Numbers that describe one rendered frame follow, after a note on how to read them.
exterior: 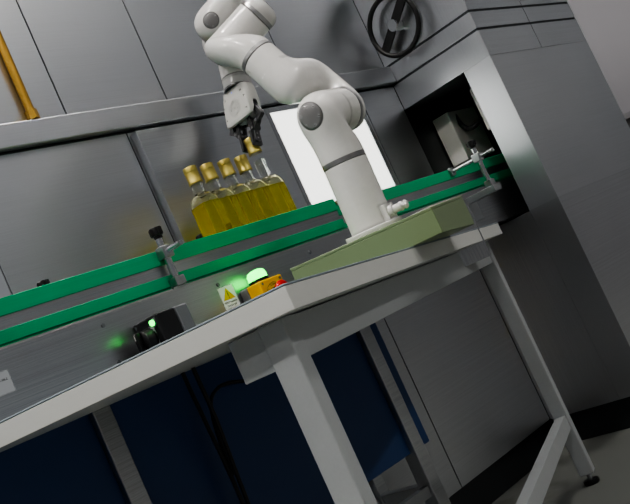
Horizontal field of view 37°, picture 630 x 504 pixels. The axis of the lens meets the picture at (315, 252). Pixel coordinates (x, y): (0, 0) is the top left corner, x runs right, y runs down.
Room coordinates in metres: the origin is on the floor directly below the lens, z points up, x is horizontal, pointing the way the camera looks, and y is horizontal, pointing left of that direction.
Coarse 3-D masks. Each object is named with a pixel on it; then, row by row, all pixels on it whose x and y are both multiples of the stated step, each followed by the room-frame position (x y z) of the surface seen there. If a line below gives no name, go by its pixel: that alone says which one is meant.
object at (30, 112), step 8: (0, 32) 2.15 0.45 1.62; (0, 40) 2.14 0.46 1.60; (0, 48) 2.14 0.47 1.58; (8, 56) 2.14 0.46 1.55; (8, 64) 2.14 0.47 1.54; (16, 72) 2.14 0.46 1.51; (16, 80) 2.14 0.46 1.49; (16, 88) 2.14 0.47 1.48; (24, 88) 2.15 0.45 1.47; (24, 96) 2.14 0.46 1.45; (24, 104) 2.14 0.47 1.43; (32, 104) 2.15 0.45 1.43; (24, 112) 2.14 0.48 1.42; (32, 112) 2.14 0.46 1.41
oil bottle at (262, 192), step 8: (248, 184) 2.34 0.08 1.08; (256, 184) 2.34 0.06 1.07; (264, 184) 2.36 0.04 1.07; (256, 192) 2.33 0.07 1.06; (264, 192) 2.35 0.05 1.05; (264, 200) 2.34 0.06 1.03; (272, 200) 2.36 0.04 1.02; (264, 208) 2.33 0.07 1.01; (272, 208) 2.35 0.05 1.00; (264, 216) 2.34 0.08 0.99; (272, 216) 2.34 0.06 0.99
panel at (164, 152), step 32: (160, 128) 2.38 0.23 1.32; (192, 128) 2.46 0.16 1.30; (224, 128) 2.54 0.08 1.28; (160, 160) 2.35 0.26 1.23; (192, 160) 2.42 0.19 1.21; (288, 160) 2.67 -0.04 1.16; (384, 160) 2.97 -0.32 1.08; (160, 192) 2.33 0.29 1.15; (192, 192) 2.39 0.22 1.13; (192, 224) 2.36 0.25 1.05
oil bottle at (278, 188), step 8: (272, 176) 2.39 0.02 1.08; (272, 184) 2.38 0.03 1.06; (280, 184) 2.40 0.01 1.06; (272, 192) 2.38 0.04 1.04; (280, 192) 2.39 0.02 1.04; (288, 192) 2.41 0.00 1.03; (280, 200) 2.38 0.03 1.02; (288, 200) 2.40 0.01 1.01; (280, 208) 2.38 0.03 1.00; (288, 208) 2.39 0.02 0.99; (296, 208) 2.41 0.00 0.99
